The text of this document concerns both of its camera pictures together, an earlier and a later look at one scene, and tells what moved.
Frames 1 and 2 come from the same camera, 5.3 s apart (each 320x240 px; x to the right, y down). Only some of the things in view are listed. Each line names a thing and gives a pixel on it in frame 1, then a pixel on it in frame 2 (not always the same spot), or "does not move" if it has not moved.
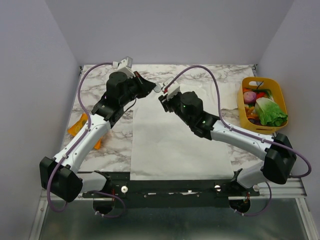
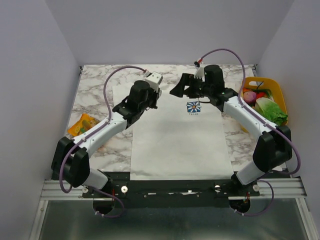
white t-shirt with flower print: (165, 148) does not move
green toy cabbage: (268, 113) does not move
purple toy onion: (249, 97) does not move
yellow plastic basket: (274, 85) does not move
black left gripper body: (130, 95) → (151, 100)
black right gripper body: (165, 101) → (189, 85)
